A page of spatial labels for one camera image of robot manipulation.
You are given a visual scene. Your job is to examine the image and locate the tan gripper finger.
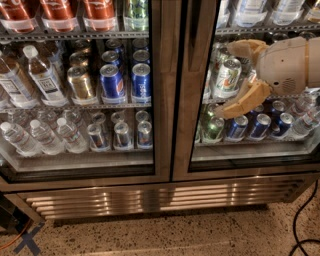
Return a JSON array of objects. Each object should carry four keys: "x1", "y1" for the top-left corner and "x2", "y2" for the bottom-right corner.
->
[
  {"x1": 227, "y1": 39, "x2": 268, "y2": 65},
  {"x1": 214, "y1": 79, "x2": 271, "y2": 119}
]

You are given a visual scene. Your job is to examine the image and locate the blue pepsi can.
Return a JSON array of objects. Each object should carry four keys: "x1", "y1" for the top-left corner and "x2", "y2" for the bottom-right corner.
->
[
  {"x1": 100, "y1": 64, "x2": 126, "y2": 103},
  {"x1": 226, "y1": 115, "x2": 248, "y2": 142},
  {"x1": 131, "y1": 63, "x2": 151, "y2": 103},
  {"x1": 248, "y1": 114, "x2": 271, "y2": 141}
]

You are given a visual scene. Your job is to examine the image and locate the blue Pepsi can lower middle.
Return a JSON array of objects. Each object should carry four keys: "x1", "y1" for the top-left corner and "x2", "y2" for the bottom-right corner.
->
[{"x1": 248, "y1": 114, "x2": 271, "y2": 141}]

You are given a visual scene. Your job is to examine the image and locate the green soda can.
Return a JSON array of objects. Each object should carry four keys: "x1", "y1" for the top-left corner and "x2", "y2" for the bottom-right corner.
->
[{"x1": 202, "y1": 116, "x2": 225, "y2": 143}]

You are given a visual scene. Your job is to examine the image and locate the red bottle top shelf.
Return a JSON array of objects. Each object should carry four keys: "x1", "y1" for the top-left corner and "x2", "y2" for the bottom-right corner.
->
[{"x1": 83, "y1": 0, "x2": 116, "y2": 32}]

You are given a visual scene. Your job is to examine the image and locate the front left blue Pepsi can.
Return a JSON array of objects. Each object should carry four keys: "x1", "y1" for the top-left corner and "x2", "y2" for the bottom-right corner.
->
[{"x1": 100, "y1": 64, "x2": 126, "y2": 103}]

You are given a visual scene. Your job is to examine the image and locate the water bottle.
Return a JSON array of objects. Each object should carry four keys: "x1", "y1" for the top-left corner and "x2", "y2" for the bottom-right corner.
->
[
  {"x1": 30, "y1": 119, "x2": 65, "y2": 155},
  {"x1": 1, "y1": 122, "x2": 42, "y2": 157},
  {"x1": 57, "y1": 118, "x2": 88, "y2": 154}
]

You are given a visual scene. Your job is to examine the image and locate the fridge glass door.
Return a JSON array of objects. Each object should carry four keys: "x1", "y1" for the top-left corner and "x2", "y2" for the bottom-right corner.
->
[
  {"x1": 0, "y1": 0, "x2": 181, "y2": 195},
  {"x1": 172, "y1": 0, "x2": 320, "y2": 182}
]

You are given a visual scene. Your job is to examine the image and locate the front 7up can left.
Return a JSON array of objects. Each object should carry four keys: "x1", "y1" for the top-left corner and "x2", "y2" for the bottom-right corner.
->
[{"x1": 213, "y1": 58, "x2": 242, "y2": 99}]

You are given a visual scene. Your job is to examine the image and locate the left water bottle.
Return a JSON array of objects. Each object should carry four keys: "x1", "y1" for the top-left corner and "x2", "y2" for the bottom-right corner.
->
[{"x1": 1, "y1": 122, "x2": 42, "y2": 157}]

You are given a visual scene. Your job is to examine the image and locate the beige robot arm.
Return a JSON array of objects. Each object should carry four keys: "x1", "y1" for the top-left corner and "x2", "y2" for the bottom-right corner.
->
[{"x1": 214, "y1": 37, "x2": 320, "y2": 119}]

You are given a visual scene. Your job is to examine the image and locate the gold soda can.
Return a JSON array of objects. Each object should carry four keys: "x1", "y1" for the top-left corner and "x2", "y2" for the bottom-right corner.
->
[{"x1": 67, "y1": 66, "x2": 98, "y2": 106}]

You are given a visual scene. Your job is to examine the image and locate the right water bottle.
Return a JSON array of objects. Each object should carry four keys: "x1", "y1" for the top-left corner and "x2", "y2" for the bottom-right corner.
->
[{"x1": 57, "y1": 118, "x2": 88, "y2": 154}]

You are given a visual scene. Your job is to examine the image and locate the blue Pepsi can lower left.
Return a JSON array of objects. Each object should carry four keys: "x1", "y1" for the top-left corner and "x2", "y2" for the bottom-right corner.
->
[{"x1": 226, "y1": 115, "x2": 248, "y2": 142}]

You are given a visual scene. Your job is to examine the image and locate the tea bottle white cap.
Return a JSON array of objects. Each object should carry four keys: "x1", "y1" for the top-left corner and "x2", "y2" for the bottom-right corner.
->
[{"x1": 23, "y1": 45, "x2": 68, "y2": 107}]

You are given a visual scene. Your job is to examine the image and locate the middle water bottle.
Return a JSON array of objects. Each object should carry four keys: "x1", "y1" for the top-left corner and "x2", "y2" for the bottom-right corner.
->
[{"x1": 30, "y1": 119, "x2": 65, "y2": 155}]

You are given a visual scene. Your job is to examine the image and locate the green bottle top shelf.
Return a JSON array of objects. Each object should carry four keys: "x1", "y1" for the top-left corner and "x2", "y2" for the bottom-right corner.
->
[{"x1": 124, "y1": 0, "x2": 149, "y2": 31}]

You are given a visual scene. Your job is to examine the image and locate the black floor cable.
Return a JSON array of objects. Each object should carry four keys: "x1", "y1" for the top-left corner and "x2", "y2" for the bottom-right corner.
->
[{"x1": 288, "y1": 179, "x2": 320, "y2": 256}]

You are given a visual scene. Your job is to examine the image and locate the front right blue Pepsi can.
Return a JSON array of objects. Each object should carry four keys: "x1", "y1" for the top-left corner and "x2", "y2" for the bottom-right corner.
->
[{"x1": 131, "y1": 63, "x2": 151, "y2": 103}]

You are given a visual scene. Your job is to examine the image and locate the orange floor cable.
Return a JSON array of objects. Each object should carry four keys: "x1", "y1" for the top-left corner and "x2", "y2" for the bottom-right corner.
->
[{"x1": 0, "y1": 218, "x2": 34, "y2": 251}]

